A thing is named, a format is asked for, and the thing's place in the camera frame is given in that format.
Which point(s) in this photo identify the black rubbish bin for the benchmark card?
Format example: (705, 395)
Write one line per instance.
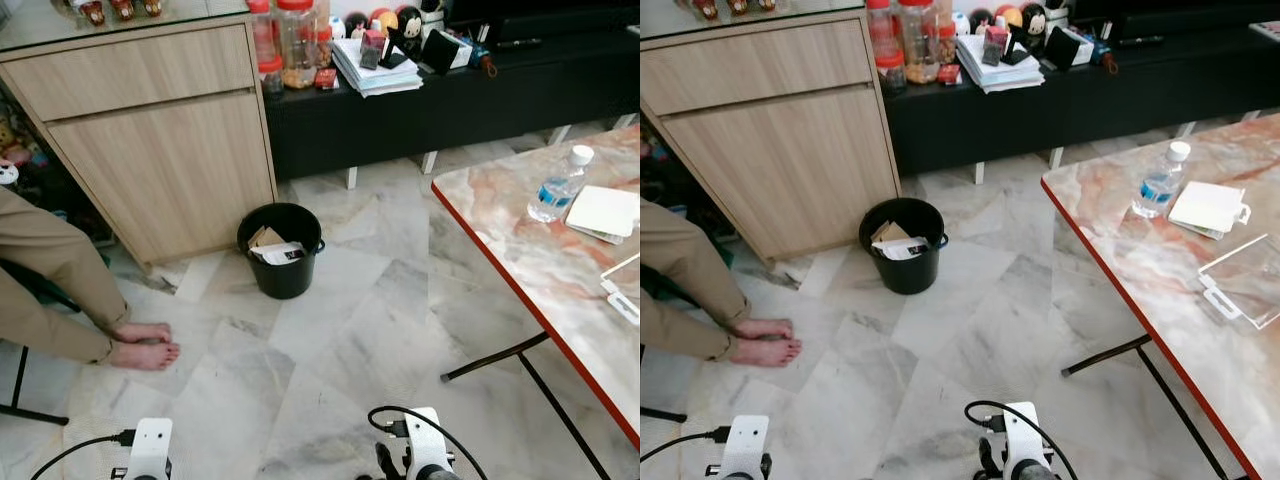
(905, 275)
(282, 280)

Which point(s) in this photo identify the person leg khaki trousers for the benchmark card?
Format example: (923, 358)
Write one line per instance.
(50, 335)
(50, 250)
(685, 335)
(685, 260)

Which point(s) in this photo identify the clear acrylic tray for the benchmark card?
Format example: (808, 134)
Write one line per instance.
(1245, 280)
(625, 290)

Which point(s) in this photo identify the brown cardboard piece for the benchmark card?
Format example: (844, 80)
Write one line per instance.
(265, 238)
(888, 233)

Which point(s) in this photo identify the marble pattern folding table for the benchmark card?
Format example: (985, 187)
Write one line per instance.
(540, 260)
(1150, 260)

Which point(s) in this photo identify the flat white box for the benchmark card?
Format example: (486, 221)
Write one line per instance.
(605, 212)
(1208, 207)

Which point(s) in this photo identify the clear plastic water bottle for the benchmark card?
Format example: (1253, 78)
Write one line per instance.
(555, 192)
(1158, 190)

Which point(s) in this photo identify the black low TV cabinet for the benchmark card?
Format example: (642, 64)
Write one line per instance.
(450, 120)
(1080, 110)

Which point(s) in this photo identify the stack of white papers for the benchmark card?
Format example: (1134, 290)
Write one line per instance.
(1000, 72)
(380, 78)

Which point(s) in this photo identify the small red box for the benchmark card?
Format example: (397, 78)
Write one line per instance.
(949, 75)
(326, 79)

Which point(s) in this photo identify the small jar red lid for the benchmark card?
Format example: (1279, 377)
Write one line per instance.
(891, 72)
(271, 75)

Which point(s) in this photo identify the black box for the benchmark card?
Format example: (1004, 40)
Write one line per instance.
(1060, 47)
(438, 52)

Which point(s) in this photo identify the narrow clear jar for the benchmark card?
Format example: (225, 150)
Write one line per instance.
(946, 45)
(325, 45)

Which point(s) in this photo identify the large clear jar red lid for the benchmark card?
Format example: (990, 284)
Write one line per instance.
(918, 42)
(298, 45)

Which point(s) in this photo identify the black remote control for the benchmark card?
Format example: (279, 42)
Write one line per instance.
(1142, 41)
(518, 44)

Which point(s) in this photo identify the black mouse figure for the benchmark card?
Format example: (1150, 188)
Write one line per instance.
(408, 22)
(1033, 18)

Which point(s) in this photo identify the orange ball toy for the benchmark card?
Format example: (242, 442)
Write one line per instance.
(382, 18)
(1008, 15)

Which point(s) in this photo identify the tall clear jar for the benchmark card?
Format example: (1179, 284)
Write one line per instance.
(880, 28)
(262, 30)

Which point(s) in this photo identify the small brown figurine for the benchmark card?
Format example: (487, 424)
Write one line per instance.
(770, 5)
(152, 7)
(92, 12)
(737, 7)
(123, 9)
(706, 9)

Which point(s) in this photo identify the black television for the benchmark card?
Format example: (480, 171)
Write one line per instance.
(1160, 12)
(540, 15)

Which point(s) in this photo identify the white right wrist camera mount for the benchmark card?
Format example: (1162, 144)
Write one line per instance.
(425, 445)
(1022, 438)

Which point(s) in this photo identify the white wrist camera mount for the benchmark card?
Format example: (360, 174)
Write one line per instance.
(1022, 438)
(745, 445)
(150, 448)
(425, 445)

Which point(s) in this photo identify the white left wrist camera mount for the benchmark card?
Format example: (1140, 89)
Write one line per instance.
(745, 445)
(150, 448)

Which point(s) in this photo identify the black metal chair frame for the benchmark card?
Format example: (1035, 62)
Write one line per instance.
(665, 413)
(40, 414)

